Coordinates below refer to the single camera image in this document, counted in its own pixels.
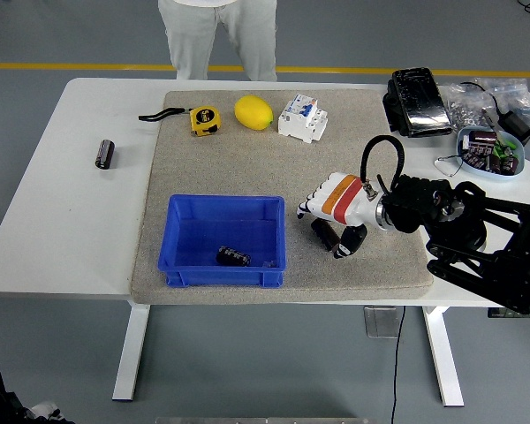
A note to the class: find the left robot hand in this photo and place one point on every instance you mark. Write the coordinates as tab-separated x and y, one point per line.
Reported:
46	411

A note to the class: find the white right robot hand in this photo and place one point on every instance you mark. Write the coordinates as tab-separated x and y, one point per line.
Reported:
344	199

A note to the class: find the black printed cylindrical battery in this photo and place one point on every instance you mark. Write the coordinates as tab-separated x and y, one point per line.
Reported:
233	257

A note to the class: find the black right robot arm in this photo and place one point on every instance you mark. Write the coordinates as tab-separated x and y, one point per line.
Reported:
424	203

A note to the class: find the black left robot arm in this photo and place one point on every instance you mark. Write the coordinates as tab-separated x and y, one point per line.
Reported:
0	406

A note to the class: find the grey box under table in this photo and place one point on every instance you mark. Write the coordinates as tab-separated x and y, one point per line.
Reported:
380	322

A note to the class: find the blue plastic box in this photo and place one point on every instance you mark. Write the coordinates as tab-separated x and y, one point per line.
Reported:
176	247

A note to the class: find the dark cylindrical battery silver ends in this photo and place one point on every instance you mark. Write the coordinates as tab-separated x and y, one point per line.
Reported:
105	153

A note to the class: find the white circuit breaker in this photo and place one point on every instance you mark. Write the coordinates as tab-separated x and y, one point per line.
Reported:
301	119

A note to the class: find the small metal screw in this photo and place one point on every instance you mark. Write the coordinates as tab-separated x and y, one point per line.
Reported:
269	264

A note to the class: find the white table leg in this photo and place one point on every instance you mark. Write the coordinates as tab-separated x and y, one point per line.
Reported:
444	353
130	353

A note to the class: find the grey-brown mat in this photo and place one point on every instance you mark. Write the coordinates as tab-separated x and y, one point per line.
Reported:
247	168

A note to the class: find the black foot pedal device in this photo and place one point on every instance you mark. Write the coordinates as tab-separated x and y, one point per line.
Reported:
419	101

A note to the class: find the yellow lemon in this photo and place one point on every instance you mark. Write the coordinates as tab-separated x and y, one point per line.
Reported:
252	112

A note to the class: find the plastic bag of screws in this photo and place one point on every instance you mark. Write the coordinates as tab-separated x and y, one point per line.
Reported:
461	112

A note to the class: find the large maroon capacitor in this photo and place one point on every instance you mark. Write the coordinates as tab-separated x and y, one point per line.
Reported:
483	140

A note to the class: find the small maroon capacitor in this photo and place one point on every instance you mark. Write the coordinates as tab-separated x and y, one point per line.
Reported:
495	164
510	165

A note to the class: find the green component pieces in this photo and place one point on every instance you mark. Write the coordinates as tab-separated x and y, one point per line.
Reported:
502	151

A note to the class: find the light blue bowl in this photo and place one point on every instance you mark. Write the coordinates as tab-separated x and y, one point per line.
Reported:
519	151

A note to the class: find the black power adapter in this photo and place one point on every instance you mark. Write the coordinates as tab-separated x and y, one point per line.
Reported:
517	124

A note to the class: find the table control panel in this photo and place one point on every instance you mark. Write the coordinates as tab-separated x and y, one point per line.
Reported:
497	314

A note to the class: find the clear plastic bag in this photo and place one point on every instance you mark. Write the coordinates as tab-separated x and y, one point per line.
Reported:
512	95

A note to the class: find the person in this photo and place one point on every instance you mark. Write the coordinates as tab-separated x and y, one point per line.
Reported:
194	40

